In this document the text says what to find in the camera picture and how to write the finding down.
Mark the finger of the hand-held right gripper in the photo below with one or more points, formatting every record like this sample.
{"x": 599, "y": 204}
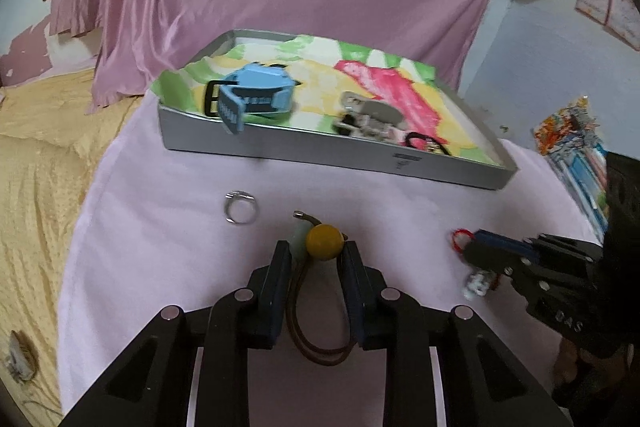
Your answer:
{"x": 490, "y": 259}
{"x": 500, "y": 239}

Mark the colourful printed cloth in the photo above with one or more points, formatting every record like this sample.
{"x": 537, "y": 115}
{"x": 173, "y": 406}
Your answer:
{"x": 320, "y": 82}

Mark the stack of colourful books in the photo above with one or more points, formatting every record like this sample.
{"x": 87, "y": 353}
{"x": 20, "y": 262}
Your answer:
{"x": 575, "y": 157}

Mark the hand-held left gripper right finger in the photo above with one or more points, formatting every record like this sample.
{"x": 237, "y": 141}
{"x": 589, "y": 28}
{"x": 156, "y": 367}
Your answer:
{"x": 352, "y": 292}

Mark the yellow blanket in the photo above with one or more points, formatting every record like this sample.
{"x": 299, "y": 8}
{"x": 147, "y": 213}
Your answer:
{"x": 45, "y": 182}

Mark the person's right hand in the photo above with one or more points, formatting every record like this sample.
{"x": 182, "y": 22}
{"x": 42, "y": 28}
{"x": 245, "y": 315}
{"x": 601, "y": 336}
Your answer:
{"x": 587, "y": 372}

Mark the grey metal tray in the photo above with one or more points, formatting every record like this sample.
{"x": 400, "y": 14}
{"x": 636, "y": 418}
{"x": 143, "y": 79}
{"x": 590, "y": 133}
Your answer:
{"x": 320, "y": 152}

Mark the grey metal hair clip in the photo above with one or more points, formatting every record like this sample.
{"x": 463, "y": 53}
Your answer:
{"x": 375, "y": 109}

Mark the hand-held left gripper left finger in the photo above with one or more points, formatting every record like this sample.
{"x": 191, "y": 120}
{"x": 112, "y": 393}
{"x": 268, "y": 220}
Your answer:
{"x": 282, "y": 292}

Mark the group of wall certificates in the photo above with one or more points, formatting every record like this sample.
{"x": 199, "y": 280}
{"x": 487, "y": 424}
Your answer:
{"x": 607, "y": 2}

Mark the light blue wrist watch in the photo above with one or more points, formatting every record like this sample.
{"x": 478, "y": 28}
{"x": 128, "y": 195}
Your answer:
{"x": 262, "y": 82}

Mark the pink tablecloth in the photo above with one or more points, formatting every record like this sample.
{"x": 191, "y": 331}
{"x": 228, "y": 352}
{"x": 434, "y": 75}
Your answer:
{"x": 165, "y": 247}

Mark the small grey object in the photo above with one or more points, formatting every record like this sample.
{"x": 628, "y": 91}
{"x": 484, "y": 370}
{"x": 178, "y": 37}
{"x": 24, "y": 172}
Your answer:
{"x": 22, "y": 354}

